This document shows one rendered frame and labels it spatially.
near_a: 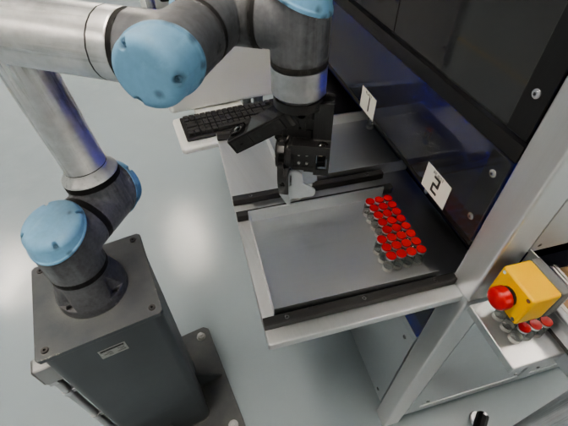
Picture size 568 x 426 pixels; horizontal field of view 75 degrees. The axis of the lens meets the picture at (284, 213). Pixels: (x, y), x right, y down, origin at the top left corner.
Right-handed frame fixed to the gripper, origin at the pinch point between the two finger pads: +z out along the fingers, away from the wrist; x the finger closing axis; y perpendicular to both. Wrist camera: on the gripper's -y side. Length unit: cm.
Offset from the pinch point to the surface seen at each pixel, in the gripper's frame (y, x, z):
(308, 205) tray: 3.5, 16.1, 17.7
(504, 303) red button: 36.9, -12.2, 7.3
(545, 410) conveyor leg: 57, -15, 41
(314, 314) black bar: 7.2, -12.3, 17.7
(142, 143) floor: -122, 151, 107
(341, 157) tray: 10.5, 38.3, 19.6
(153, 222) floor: -86, 81, 107
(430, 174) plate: 28.3, 15.6, 4.8
